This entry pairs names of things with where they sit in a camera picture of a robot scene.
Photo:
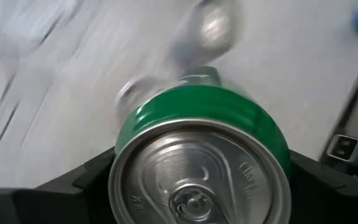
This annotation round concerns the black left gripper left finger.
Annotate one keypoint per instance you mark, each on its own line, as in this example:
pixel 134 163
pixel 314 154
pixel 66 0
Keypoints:
pixel 42 205

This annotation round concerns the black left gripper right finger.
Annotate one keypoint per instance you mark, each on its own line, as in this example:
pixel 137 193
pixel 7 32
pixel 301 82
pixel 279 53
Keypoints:
pixel 334 199

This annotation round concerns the green Sprite soda can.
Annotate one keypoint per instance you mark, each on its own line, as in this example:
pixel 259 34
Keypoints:
pixel 204 105

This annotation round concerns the black table edge frame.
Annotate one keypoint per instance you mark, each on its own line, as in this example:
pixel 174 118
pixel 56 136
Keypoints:
pixel 340 123

